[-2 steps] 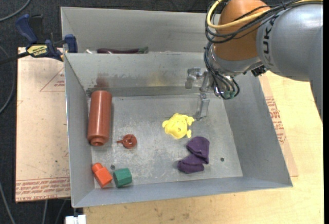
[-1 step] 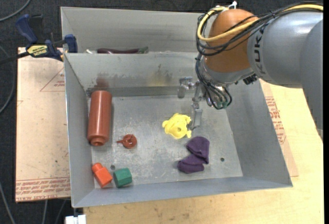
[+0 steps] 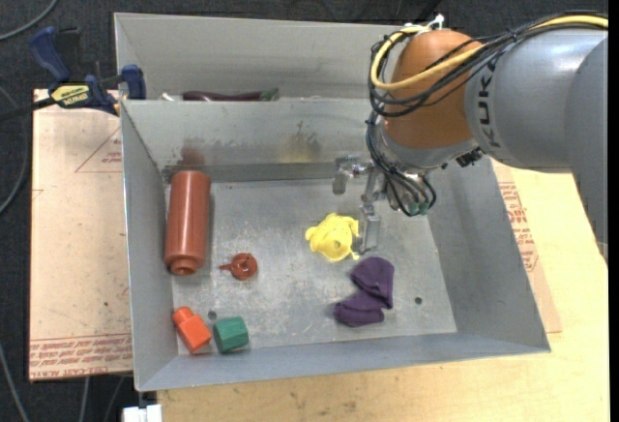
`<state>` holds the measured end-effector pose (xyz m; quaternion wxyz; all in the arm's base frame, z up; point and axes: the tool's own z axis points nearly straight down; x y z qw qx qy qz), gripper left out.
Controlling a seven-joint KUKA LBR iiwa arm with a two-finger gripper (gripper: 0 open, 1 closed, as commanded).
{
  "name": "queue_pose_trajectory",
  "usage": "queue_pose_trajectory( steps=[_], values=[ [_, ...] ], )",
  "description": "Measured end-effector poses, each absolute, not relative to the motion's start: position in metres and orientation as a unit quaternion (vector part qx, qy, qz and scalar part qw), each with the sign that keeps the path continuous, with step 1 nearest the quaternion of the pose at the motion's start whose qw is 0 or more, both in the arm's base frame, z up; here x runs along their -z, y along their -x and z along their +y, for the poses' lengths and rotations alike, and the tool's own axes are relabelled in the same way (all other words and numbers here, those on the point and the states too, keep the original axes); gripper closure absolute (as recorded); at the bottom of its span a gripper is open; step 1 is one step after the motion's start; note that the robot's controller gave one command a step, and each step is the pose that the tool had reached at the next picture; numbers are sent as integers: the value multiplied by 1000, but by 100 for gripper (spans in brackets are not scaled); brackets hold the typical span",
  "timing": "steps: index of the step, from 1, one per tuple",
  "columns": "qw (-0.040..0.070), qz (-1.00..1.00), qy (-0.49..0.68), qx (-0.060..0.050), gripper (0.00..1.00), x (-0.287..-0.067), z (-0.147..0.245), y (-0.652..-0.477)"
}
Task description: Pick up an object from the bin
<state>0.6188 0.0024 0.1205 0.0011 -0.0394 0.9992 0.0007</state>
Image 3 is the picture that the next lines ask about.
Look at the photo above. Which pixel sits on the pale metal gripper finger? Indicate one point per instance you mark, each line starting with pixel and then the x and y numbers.
pixel 341 179
pixel 371 230

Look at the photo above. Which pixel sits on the yellow rubber toy chicken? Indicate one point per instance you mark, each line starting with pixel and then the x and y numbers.
pixel 333 236

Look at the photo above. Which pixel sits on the purple cloth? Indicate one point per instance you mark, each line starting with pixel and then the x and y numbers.
pixel 372 284

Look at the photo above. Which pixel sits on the grey metal bin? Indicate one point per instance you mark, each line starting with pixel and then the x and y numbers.
pixel 290 304

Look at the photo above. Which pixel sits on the red-brown plastic bottle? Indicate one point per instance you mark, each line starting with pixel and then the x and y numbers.
pixel 187 221

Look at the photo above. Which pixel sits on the green toy block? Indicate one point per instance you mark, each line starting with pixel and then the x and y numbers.
pixel 231 335

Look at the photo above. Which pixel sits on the orange toy block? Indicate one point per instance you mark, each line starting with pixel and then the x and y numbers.
pixel 193 332

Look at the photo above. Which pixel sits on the brown cardboard board, red print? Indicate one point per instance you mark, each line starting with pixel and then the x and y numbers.
pixel 77 241

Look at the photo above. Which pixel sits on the black cylinder on white bracket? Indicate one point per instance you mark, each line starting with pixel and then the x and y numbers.
pixel 468 159

